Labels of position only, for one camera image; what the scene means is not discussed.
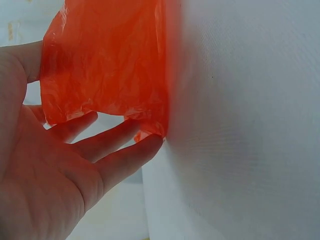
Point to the person's left hand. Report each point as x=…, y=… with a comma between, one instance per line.
x=42, y=175

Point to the orange plastic bag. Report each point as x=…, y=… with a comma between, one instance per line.
x=100, y=62

